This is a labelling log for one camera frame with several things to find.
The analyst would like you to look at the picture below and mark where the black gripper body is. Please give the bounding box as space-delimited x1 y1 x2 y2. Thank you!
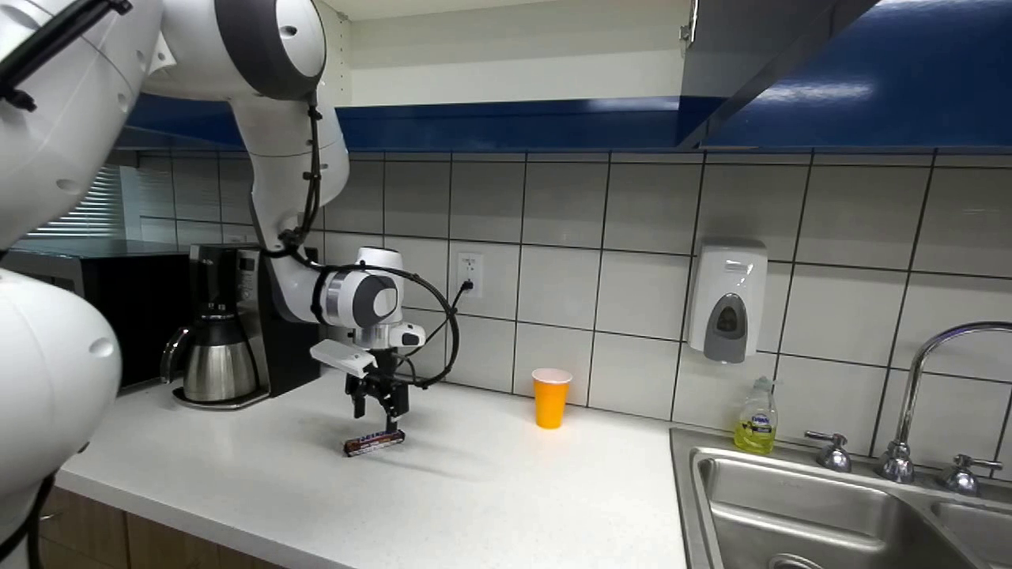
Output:
343 362 415 411

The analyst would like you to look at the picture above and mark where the Snickers snack bar packet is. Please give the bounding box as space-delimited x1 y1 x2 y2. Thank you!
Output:
338 421 411 463

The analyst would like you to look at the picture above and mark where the wooden base cabinet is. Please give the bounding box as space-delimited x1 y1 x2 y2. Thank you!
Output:
38 483 278 569

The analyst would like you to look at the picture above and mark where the blue cabinet door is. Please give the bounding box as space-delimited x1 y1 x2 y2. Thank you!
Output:
677 0 881 152

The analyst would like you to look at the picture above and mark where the steel black coffee maker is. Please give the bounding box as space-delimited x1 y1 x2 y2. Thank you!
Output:
168 245 326 415

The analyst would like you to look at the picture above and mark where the steel coffee carafe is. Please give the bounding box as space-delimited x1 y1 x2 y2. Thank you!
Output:
158 305 266 407

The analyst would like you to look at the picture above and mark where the orange plastic cup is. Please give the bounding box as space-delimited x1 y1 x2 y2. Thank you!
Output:
527 366 575 435

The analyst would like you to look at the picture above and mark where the black microwave oven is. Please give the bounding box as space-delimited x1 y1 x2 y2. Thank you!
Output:
0 249 199 395

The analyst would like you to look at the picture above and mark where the yellow dish soap bottle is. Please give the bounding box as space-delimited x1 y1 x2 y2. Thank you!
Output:
730 378 780 459

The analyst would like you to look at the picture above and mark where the stainless steel sink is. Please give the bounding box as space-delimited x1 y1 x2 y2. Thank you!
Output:
666 423 1012 569

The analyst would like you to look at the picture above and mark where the chrome gooseneck faucet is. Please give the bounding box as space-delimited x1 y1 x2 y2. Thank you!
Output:
878 321 1012 486

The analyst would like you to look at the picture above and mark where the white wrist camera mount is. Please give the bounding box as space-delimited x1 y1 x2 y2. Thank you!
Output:
307 340 380 382

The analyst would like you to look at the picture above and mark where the black appliance power cable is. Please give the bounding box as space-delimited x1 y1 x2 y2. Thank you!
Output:
447 275 477 321

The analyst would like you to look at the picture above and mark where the white wall power outlet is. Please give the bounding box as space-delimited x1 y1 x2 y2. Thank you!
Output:
448 248 491 314

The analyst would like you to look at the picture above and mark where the black robot wrist cable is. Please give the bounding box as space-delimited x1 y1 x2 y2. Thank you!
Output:
248 88 467 395

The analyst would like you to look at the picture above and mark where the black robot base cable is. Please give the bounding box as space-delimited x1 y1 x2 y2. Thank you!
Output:
0 473 60 569

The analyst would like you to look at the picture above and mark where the white wall soap dispenser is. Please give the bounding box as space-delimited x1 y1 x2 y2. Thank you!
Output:
685 245 772 366

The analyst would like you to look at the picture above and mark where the white interior wall cabinet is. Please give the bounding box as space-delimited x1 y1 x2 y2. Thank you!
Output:
115 0 721 159

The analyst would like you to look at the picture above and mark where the chrome faucet handle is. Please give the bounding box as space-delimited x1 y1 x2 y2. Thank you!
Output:
939 454 1007 498
800 426 856 474

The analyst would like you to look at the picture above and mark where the blue closed wall cabinet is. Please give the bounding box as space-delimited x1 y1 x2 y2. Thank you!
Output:
705 0 1012 159

